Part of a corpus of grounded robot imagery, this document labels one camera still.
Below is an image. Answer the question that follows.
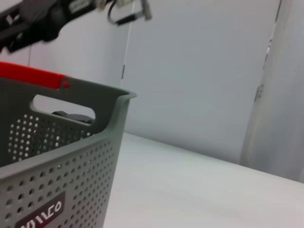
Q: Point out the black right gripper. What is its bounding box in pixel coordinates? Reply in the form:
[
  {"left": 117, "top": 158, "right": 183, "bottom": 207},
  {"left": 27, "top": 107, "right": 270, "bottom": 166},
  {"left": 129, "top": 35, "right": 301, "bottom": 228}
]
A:
[{"left": 0, "top": 0, "right": 100, "bottom": 55}]

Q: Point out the glass teacup black sleeve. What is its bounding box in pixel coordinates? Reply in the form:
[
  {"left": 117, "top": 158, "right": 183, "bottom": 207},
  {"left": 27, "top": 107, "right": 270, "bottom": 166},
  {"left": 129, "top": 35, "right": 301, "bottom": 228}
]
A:
[{"left": 51, "top": 110, "right": 95, "bottom": 124}]

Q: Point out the grey perforated storage basket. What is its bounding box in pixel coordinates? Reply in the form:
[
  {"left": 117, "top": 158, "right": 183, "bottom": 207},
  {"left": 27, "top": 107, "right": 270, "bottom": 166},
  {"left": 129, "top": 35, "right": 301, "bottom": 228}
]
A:
[{"left": 0, "top": 77, "right": 138, "bottom": 228}]

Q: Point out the red basket handle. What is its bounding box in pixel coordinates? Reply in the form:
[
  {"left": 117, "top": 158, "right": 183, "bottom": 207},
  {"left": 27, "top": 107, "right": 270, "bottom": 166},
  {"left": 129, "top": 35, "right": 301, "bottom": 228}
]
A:
[{"left": 0, "top": 61, "right": 72, "bottom": 90}]

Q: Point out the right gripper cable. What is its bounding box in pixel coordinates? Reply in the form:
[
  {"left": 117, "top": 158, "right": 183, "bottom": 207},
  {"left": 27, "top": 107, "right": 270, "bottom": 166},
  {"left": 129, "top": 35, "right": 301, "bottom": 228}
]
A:
[{"left": 96, "top": 0, "right": 153, "bottom": 26}]

